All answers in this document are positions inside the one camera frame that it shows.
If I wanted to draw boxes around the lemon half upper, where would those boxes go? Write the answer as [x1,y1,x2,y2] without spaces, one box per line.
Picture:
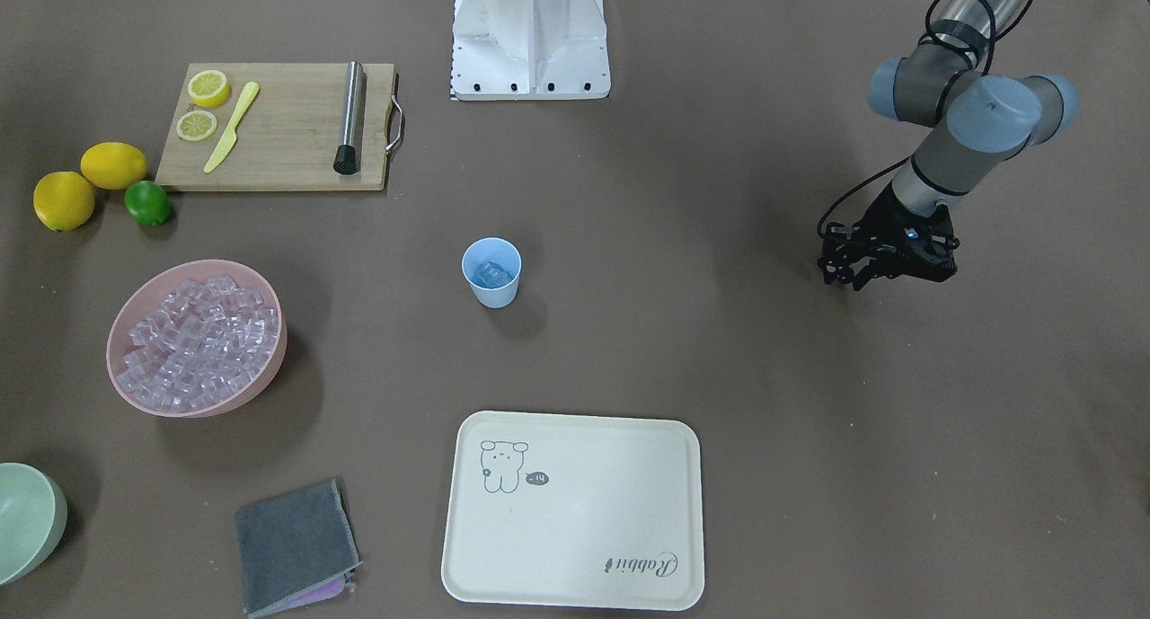
[186,69,231,109]

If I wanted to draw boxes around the clear ice cube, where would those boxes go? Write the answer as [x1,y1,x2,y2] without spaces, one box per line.
[486,262,515,290]
[472,261,495,290]

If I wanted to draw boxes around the cream rabbit tray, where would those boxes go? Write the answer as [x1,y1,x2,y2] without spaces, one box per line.
[440,411,705,612]

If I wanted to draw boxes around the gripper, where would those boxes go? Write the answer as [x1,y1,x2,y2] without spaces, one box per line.
[817,186,955,292]

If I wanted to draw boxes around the lemon slice lower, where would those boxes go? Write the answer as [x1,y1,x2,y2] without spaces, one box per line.
[175,109,219,143]

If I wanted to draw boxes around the pink bowl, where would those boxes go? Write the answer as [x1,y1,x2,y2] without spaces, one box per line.
[106,260,288,418]

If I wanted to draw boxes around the green lime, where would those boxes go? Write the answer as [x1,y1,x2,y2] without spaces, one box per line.
[124,179,173,226]

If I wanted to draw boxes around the mint green bowl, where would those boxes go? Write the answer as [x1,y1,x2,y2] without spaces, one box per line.
[1,463,68,584]

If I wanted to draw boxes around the pile of clear ice cubes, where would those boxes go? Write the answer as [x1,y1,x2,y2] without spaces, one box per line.
[117,276,279,413]

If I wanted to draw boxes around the yellow plastic knife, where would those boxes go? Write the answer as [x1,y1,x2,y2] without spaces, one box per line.
[202,81,261,173]

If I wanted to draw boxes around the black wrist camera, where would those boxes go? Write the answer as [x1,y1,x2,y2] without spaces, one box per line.
[884,227,960,283]

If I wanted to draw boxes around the light blue plastic cup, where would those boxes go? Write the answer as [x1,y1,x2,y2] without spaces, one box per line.
[461,237,523,310]

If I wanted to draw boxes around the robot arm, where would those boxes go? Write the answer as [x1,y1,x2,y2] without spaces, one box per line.
[817,0,1081,291]

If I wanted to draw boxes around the bamboo cutting board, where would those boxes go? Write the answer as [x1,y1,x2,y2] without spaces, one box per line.
[155,62,403,192]

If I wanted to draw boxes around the steel muddler black tip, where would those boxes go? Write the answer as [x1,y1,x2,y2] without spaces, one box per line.
[332,61,367,176]

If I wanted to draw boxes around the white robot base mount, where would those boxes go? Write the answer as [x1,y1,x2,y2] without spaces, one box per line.
[449,0,612,101]

